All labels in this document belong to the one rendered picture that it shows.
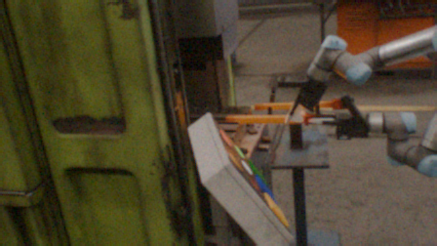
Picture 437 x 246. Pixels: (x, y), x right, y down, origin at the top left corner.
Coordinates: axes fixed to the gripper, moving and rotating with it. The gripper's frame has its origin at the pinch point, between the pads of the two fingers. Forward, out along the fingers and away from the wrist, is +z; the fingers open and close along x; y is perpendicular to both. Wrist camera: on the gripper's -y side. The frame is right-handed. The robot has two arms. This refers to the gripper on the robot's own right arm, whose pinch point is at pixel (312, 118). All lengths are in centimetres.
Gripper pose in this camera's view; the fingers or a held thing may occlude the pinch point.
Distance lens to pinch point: 179.7
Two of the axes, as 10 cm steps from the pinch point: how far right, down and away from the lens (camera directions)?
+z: -9.6, 0.0, 2.9
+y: 1.2, 9.2, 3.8
